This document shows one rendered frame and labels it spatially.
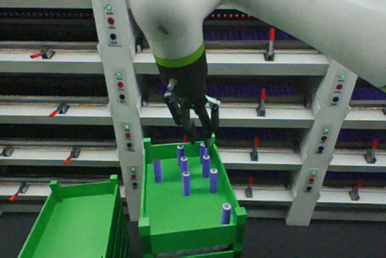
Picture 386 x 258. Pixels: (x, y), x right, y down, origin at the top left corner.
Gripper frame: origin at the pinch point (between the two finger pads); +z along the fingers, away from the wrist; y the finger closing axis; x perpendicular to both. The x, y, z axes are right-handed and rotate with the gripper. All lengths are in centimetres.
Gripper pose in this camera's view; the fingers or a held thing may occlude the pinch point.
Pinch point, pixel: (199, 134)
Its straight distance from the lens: 65.8
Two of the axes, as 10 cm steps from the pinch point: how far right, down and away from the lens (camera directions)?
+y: 9.3, 1.8, -3.3
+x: 3.4, -7.8, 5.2
